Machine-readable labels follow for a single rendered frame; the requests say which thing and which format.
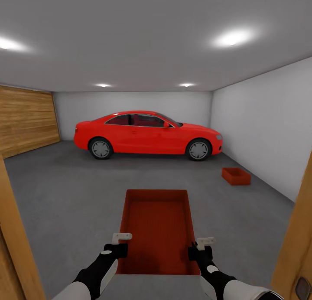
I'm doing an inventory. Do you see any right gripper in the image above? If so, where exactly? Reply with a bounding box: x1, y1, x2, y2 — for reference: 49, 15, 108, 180
188, 245, 212, 264

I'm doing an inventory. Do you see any storage box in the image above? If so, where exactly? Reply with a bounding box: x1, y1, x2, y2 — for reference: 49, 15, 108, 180
115, 190, 200, 275
222, 168, 252, 186

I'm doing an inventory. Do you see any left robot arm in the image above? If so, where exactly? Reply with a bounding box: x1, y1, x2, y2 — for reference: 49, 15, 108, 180
52, 233, 132, 300

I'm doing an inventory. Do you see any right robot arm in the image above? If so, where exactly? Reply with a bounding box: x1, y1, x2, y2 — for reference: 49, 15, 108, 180
188, 237, 286, 300

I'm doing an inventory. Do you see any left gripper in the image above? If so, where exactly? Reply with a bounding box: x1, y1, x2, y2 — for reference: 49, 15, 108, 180
104, 243, 128, 258

